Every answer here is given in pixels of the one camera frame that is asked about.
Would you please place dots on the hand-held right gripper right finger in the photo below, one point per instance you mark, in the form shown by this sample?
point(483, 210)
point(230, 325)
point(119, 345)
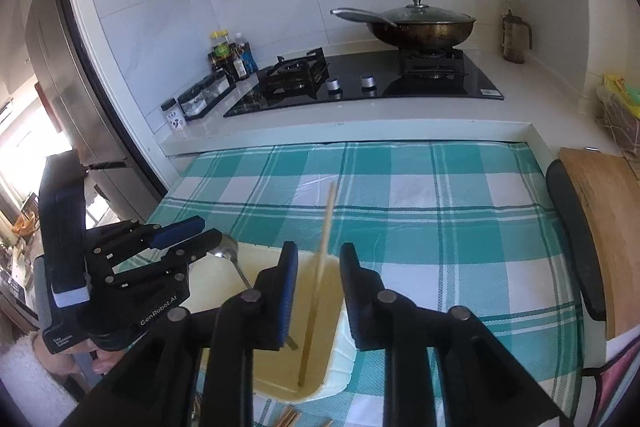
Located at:
point(349, 292)

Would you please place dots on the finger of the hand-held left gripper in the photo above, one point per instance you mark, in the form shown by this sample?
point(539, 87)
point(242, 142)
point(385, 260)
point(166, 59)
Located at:
point(200, 244)
point(175, 232)

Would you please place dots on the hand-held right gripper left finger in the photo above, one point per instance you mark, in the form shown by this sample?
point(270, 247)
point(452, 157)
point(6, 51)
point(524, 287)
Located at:
point(287, 287)

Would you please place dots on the cream utensil holder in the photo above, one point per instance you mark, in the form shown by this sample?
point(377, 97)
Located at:
point(327, 332)

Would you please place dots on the person's left forearm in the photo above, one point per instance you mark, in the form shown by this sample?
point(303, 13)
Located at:
point(25, 382)

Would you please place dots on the person's left hand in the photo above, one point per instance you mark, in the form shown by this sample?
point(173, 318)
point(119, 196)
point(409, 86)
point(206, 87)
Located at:
point(104, 364)

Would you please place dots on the black lid spice jar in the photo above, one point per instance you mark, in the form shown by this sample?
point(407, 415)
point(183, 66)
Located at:
point(175, 117)

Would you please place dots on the teal checkered tablecloth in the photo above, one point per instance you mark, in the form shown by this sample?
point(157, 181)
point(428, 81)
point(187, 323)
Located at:
point(450, 232)

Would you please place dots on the black spice jar rack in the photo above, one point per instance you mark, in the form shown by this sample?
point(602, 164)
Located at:
point(207, 97)

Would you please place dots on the steel refrigerator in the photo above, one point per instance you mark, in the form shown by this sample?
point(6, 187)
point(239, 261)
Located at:
point(65, 72)

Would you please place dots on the dark sauce bottle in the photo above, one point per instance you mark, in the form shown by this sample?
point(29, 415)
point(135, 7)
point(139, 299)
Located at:
point(240, 64)

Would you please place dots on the yellow cap oil bottle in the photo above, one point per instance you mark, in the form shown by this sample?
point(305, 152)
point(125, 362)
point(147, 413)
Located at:
point(219, 49)

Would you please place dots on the blue seasoning packet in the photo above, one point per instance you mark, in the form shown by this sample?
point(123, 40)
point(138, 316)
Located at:
point(251, 59)

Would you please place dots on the silver stove knob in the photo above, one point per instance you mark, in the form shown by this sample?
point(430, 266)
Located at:
point(332, 84)
point(368, 82)

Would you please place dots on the black padded bar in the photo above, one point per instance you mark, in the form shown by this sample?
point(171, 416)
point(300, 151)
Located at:
point(575, 237)

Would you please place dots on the black gas stove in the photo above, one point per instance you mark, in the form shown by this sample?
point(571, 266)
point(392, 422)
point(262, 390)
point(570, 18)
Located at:
point(450, 79)

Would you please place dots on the wooden cutting board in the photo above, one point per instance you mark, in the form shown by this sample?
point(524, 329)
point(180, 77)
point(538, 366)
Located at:
point(605, 217)

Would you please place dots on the dark wok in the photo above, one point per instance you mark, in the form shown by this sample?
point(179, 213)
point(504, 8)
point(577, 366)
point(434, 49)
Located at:
point(425, 36)

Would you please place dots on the glass wok lid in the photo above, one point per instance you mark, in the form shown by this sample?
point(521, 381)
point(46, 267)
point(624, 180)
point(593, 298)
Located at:
point(430, 14)

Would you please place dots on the brown jug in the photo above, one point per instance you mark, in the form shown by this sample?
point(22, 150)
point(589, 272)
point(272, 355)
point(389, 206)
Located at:
point(514, 39)

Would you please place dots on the yellow plastic bag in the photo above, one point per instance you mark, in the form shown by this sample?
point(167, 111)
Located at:
point(620, 89)

